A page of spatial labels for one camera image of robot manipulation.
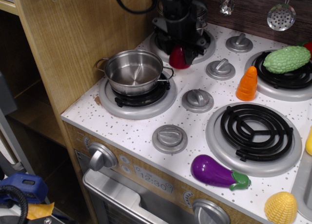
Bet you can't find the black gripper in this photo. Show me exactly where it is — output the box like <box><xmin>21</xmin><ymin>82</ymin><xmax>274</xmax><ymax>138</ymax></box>
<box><xmin>152</xmin><ymin>14</ymin><xmax>210</xmax><ymax>64</ymax></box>

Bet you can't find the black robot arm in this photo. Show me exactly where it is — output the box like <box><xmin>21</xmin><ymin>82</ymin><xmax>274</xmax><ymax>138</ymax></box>
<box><xmin>153</xmin><ymin>0</ymin><xmax>210</xmax><ymax>65</ymax></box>

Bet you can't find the grey stove knob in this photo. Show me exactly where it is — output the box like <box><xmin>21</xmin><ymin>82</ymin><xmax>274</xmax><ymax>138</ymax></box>
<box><xmin>152</xmin><ymin>125</ymin><xmax>188</xmax><ymax>154</ymax></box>
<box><xmin>226</xmin><ymin>33</ymin><xmax>254</xmax><ymax>53</ymax></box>
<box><xmin>181</xmin><ymin>89</ymin><xmax>214</xmax><ymax>113</ymax></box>
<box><xmin>206</xmin><ymin>59</ymin><xmax>236</xmax><ymax>81</ymax></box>

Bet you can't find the small steel pan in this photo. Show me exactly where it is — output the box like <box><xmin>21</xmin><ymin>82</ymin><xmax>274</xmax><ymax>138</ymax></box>
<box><xmin>95</xmin><ymin>49</ymin><xmax>173</xmax><ymax>96</ymax></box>

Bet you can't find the grey stove knob back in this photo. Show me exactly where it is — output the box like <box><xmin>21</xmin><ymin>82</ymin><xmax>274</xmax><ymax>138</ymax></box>
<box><xmin>226</xmin><ymin>33</ymin><xmax>254</xmax><ymax>53</ymax></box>

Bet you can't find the grey stove knob front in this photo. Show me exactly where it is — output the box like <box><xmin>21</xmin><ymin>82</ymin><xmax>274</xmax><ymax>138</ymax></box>
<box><xmin>152</xmin><ymin>125</ymin><xmax>188</xmax><ymax>154</ymax></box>

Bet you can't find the back left burner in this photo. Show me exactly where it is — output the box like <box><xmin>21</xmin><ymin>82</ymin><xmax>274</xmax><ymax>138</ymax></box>
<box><xmin>149</xmin><ymin>29</ymin><xmax>216</xmax><ymax>64</ymax></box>

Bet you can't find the burner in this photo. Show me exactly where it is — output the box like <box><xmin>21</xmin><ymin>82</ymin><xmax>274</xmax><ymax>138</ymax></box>
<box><xmin>98</xmin><ymin>71</ymin><xmax>177</xmax><ymax>120</ymax></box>
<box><xmin>149</xmin><ymin>29</ymin><xmax>216</xmax><ymax>64</ymax></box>
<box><xmin>244</xmin><ymin>50</ymin><xmax>312</xmax><ymax>102</ymax></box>
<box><xmin>205</xmin><ymin>103</ymin><xmax>302</xmax><ymax>177</ymax></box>

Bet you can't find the steel pot with lid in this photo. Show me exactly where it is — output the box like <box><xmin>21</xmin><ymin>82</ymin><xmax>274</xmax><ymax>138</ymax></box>
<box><xmin>157</xmin><ymin>0</ymin><xmax>208</xmax><ymax>37</ymax></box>

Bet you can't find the hanging steel utensil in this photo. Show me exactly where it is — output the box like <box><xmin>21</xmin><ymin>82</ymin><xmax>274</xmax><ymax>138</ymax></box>
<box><xmin>219</xmin><ymin>0</ymin><xmax>235</xmax><ymax>16</ymax></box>

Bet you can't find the front left burner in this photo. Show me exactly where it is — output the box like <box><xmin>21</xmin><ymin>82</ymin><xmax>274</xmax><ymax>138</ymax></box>
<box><xmin>98</xmin><ymin>71</ymin><xmax>177</xmax><ymax>120</ymax></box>

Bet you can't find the orange toy carrot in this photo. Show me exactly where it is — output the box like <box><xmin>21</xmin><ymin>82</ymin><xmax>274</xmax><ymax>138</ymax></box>
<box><xmin>235</xmin><ymin>66</ymin><xmax>257</xmax><ymax>101</ymax></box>

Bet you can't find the hanging steel skimmer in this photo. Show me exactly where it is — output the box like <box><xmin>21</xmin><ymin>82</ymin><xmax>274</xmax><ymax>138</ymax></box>
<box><xmin>267</xmin><ymin>0</ymin><xmax>296</xmax><ymax>32</ymax></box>

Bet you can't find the green toy bitter gourd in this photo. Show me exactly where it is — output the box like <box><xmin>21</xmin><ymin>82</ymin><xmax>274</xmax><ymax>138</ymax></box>
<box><xmin>263</xmin><ymin>46</ymin><xmax>311</xmax><ymax>74</ymax></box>

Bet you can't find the back right burner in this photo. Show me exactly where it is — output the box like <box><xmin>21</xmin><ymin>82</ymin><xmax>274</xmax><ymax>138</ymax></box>
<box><xmin>244</xmin><ymin>50</ymin><xmax>312</xmax><ymax>102</ymax></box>

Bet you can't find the purple toy eggplant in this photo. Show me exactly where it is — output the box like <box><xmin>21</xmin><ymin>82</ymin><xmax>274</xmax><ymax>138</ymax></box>
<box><xmin>191</xmin><ymin>155</ymin><xmax>251</xmax><ymax>191</ymax></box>

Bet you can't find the front right burner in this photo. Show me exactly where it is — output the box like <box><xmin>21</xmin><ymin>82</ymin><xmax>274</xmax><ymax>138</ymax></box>
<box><xmin>205</xmin><ymin>103</ymin><xmax>302</xmax><ymax>177</ymax></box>

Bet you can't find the wooden shelf cabinet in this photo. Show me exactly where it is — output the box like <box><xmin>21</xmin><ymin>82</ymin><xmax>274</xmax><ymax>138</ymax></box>
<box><xmin>0</xmin><ymin>0</ymin><xmax>157</xmax><ymax>224</ymax></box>

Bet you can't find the red toy pepper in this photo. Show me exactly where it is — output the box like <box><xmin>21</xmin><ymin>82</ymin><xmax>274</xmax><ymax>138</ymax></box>
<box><xmin>295</xmin><ymin>41</ymin><xmax>312</xmax><ymax>63</ymax></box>

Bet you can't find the left oven dial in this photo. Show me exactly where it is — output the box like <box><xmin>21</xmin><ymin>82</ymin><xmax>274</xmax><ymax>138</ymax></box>
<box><xmin>89</xmin><ymin>142</ymin><xmax>118</xmax><ymax>171</ymax></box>

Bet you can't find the oven dial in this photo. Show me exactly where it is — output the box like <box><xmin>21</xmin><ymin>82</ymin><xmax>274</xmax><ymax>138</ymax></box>
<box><xmin>89</xmin><ymin>142</ymin><xmax>118</xmax><ymax>171</ymax></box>
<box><xmin>192</xmin><ymin>199</ymin><xmax>231</xmax><ymax>224</ymax></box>

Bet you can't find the yellow toy at right edge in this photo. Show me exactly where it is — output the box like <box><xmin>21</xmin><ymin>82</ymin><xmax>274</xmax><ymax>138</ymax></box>
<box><xmin>305</xmin><ymin>127</ymin><xmax>312</xmax><ymax>155</ymax></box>

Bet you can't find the right oven dial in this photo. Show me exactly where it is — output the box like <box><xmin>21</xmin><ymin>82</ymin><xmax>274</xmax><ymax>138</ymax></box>
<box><xmin>192</xmin><ymin>199</ymin><xmax>231</xmax><ymax>224</ymax></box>

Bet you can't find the grey toy sink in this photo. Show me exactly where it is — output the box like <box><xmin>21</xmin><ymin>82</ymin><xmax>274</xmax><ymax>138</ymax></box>
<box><xmin>292</xmin><ymin>151</ymin><xmax>312</xmax><ymax>221</ymax></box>

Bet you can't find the yellow toy corn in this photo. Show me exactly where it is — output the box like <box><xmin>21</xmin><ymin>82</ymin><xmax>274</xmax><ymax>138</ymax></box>
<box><xmin>264</xmin><ymin>192</ymin><xmax>297</xmax><ymax>224</ymax></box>

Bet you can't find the blue device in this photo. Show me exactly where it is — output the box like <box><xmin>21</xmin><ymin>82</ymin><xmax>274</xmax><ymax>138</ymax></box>
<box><xmin>0</xmin><ymin>172</ymin><xmax>48</xmax><ymax>204</ymax></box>

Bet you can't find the orange tape piece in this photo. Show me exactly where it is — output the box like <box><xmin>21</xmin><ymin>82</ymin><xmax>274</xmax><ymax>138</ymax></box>
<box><xmin>27</xmin><ymin>203</ymin><xmax>55</xmax><ymax>220</ymax></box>

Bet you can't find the grey oven door handle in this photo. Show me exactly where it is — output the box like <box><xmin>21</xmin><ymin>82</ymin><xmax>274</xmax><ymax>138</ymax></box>
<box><xmin>82</xmin><ymin>169</ymin><xmax>166</xmax><ymax>224</ymax></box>

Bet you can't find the black braided cable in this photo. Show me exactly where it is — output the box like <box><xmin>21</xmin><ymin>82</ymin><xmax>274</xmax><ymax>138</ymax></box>
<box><xmin>0</xmin><ymin>184</ymin><xmax>28</xmax><ymax>224</ymax></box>

